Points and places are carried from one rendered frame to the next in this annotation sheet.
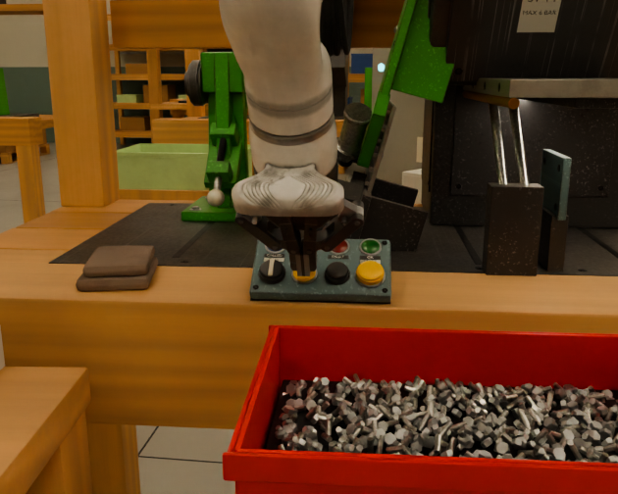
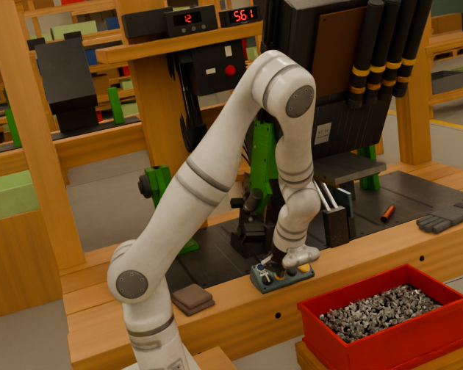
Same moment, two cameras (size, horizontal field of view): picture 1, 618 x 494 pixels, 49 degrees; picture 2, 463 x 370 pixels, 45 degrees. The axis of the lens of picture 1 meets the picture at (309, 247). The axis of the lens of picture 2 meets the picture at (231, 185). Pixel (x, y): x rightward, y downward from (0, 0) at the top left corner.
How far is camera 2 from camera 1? 0.86 m
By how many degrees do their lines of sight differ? 21
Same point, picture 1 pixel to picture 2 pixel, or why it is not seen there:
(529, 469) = (417, 319)
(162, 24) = (90, 150)
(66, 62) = (47, 189)
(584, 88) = (359, 175)
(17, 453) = not seen: outside the picture
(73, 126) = (58, 224)
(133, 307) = (219, 314)
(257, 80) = (294, 227)
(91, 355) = (203, 341)
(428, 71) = not seen: hidden behind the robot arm
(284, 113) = (300, 233)
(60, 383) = (220, 355)
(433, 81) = not seen: hidden behind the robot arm
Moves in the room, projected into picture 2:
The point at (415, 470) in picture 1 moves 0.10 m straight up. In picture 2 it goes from (392, 331) to (388, 288)
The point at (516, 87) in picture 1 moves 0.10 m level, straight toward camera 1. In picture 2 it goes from (337, 180) to (350, 191)
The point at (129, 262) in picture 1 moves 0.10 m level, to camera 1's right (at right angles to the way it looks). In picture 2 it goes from (203, 296) to (239, 282)
